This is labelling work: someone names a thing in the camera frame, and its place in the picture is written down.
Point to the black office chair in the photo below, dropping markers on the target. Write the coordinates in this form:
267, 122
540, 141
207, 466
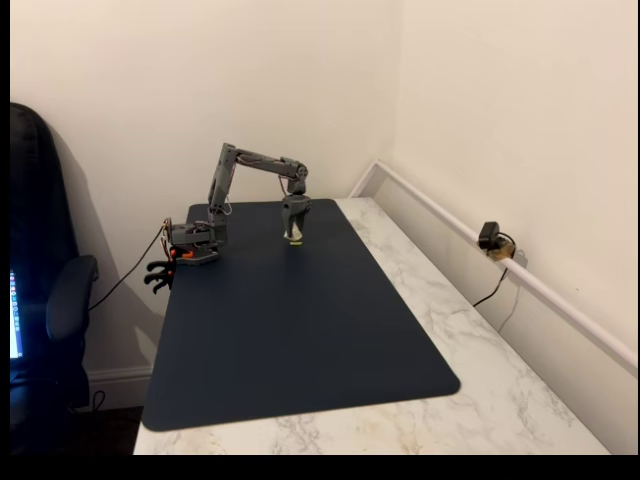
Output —
40, 250

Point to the white baseboard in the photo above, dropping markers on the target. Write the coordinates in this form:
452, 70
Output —
120, 385

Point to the grey robot arm with base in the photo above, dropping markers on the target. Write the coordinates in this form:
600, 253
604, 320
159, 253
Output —
222, 190

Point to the laptop screen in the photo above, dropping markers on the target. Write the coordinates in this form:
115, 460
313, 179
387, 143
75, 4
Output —
16, 315

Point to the white wall rail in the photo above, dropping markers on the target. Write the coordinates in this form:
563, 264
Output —
500, 260

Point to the small white plastic object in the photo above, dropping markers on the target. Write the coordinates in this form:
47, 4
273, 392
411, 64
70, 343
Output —
295, 233

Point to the black webcam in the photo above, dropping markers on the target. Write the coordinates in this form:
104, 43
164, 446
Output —
487, 235

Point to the dark desk mat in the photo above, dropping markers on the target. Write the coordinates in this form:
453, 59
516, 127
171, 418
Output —
300, 325

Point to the black orange table clamp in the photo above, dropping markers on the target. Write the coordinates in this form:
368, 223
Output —
159, 286
159, 270

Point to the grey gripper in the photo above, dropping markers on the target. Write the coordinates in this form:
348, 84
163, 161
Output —
296, 207

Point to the tan webcam mount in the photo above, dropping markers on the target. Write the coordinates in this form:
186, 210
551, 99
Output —
501, 253

